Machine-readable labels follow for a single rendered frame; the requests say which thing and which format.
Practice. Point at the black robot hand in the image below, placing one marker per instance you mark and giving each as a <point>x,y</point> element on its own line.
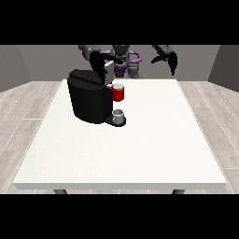
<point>98,63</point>
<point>170,60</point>

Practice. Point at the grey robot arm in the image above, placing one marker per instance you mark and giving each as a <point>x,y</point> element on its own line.
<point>88,49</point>
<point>164,49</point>

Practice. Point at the pale grey machine lid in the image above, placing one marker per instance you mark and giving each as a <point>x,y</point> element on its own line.
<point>110,76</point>

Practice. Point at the small grey coffee pod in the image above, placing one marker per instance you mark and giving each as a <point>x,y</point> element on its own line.
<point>133,71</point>

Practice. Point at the red pod holder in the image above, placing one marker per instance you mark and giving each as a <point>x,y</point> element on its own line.
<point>118,95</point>

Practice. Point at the black coffee machine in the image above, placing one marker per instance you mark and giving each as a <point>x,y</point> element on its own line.
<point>87,99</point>

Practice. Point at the grey and purple robot trunk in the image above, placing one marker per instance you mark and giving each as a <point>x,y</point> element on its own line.
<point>120,53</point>

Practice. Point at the small grey cup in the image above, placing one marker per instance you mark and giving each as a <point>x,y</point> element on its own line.
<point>118,117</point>

